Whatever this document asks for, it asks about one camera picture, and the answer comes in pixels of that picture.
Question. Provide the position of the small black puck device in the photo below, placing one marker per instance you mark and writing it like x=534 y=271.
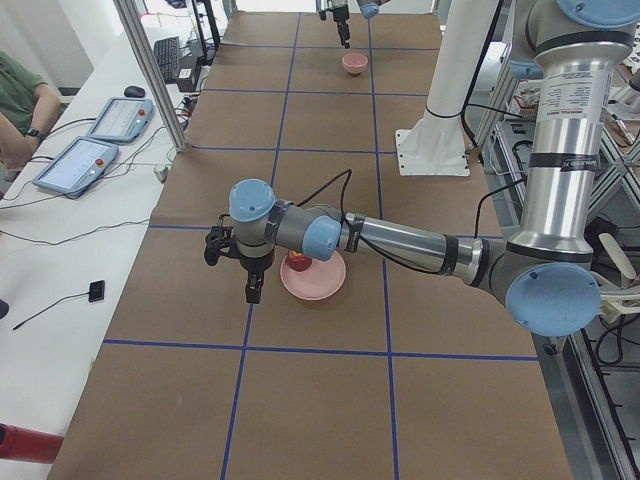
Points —
x=96 y=291

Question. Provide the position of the red cylinder bottle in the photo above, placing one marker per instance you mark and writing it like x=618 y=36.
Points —
x=21 y=444

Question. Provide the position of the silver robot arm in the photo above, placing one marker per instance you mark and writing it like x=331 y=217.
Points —
x=368 y=8
x=541 y=274

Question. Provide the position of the aluminium frame post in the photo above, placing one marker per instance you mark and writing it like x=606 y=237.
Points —
x=142 y=50

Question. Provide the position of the pink plate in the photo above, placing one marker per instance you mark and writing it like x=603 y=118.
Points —
x=319 y=281

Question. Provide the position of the black computer mouse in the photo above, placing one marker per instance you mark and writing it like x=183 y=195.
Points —
x=133 y=91

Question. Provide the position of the far blue teach pendant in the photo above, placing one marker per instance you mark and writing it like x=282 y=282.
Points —
x=122 y=120

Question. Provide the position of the person in green shirt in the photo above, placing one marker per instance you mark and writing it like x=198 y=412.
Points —
x=29 y=110

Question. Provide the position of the red apple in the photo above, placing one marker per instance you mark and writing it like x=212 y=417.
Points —
x=297 y=261

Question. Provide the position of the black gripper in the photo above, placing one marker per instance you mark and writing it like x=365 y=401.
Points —
x=340 y=18
x=254 y=265

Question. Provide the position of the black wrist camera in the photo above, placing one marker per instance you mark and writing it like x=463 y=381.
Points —
x=219 y=242

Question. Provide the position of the near blue teach pendant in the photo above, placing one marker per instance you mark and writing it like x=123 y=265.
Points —
x=77 y=167

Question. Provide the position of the pink bowl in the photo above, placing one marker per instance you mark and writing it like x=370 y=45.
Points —
x=354 y=63

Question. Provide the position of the black keyboard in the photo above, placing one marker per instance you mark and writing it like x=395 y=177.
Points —
x=167 y=55

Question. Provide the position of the blue teach pendant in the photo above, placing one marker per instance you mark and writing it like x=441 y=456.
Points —
x=122 y=120
x=77 y=167

